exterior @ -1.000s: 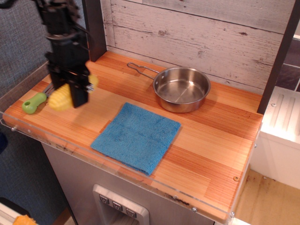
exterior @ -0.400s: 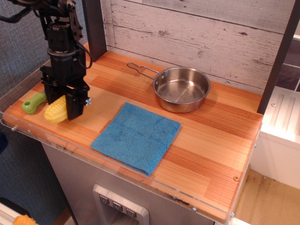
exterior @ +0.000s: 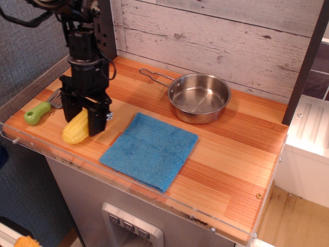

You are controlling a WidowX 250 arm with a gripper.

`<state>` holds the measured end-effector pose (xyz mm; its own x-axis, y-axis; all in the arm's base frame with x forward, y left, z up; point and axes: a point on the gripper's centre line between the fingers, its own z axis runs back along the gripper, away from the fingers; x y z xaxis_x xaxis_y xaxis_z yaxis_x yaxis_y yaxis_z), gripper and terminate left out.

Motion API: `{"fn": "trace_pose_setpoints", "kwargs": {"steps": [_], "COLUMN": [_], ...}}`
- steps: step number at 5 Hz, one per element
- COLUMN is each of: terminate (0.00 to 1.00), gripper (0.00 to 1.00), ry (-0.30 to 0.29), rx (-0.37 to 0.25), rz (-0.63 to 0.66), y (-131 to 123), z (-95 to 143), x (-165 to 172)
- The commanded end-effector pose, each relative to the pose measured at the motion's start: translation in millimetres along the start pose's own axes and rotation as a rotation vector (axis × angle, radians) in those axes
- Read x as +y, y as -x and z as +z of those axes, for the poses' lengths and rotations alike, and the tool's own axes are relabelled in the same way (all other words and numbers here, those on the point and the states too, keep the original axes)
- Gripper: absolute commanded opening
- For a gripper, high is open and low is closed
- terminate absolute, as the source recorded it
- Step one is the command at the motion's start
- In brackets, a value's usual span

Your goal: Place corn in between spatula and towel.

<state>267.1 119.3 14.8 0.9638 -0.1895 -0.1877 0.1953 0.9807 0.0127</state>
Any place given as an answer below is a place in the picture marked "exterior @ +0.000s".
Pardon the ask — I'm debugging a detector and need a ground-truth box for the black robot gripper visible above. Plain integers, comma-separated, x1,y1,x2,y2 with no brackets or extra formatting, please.
60,60,112,136

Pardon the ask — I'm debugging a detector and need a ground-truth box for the yellow plastic corn cob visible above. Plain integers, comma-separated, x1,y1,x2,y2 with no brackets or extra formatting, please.
62,109,89,145

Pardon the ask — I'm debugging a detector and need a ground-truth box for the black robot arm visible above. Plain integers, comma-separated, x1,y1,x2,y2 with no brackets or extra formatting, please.
28,1,115,136

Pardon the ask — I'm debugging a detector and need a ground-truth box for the clear acrylic edge guard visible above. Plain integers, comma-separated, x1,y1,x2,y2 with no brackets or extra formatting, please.
4,117,287,246

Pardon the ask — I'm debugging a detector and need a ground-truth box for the grey toy fridge cabinet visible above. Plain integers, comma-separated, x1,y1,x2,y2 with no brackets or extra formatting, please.
46,158,235,246

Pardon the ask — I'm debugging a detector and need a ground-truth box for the blue folded cloth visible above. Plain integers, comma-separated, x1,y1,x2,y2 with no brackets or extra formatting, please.
99,113,198,193

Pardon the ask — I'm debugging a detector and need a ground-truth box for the small steel saucepan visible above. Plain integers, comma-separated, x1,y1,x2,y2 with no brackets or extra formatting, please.
139,68,231,124

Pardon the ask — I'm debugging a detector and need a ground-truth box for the silver dispenser panel with buttons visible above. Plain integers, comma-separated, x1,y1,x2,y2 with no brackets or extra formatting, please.
102,202,165,246

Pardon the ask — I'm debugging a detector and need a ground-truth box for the orange object bottom left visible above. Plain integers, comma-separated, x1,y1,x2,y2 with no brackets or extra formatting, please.
14,236,40,247

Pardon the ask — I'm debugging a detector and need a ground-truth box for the white toy sink unit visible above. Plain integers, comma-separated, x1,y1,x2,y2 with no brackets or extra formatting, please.
274,95,328,207

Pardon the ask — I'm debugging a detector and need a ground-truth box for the green handled grey spatula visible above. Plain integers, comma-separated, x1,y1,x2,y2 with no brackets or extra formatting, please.
24,89,62,126

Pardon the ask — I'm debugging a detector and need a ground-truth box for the dark right shelf post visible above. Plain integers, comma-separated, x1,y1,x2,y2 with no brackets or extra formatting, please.
282,0,329,127

